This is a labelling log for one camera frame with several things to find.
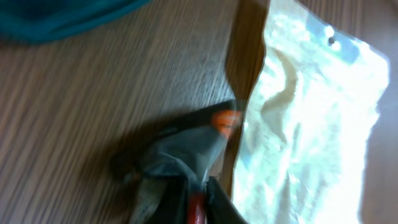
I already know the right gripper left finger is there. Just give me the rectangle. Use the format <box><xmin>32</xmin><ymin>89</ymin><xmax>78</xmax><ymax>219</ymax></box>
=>
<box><xmin>146</xmin><ymin>177</ymin><xmax>188</xmax><ymax>224</ymax></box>

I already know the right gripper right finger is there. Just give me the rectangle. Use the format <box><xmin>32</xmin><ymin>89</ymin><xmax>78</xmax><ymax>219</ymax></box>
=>
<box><xmin>205</xmin><ymin>177</ymin><xmax>246</xmax><ymax>224</ymax></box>

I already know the black red snack packet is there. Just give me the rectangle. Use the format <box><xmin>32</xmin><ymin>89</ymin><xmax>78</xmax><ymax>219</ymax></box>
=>
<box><xmin>110</xmin><ymin>100</ymin><xmax>244</xmax><ymax>224</ymax></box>

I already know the beige PanTree snack pouch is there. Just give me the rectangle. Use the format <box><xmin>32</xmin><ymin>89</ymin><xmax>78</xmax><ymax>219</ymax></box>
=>
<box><xmin>231</xmin><ymin>0</ymin><xmax>389</xmax><ymax>223</ymax></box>

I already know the blue bottle with white cap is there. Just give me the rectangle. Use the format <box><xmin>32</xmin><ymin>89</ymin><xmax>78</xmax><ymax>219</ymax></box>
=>
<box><xmin>1</xmin><ymin>0</ymin><xmax>148</xmax><ymax>44</ymax></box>

